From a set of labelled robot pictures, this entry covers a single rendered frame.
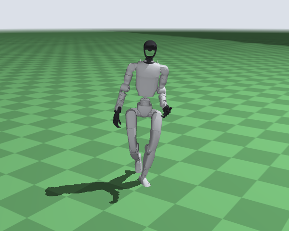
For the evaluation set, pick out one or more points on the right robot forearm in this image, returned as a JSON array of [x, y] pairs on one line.
[[120, 100]]

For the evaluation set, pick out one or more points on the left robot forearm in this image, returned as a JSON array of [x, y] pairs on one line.
[[162, 100]]

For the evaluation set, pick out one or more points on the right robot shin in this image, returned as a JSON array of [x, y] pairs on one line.
[[135, 156]]

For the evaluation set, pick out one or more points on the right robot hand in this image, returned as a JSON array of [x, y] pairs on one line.
[[116, 117]]

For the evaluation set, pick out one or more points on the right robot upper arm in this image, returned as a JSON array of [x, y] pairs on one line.
[[128, 76]]

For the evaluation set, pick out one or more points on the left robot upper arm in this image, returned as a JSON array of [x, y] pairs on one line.
[[163, 79]]

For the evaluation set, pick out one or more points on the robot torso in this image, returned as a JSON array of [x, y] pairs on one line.
[[147, 76]]

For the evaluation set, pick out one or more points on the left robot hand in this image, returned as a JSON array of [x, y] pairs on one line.
[[166, 111]]

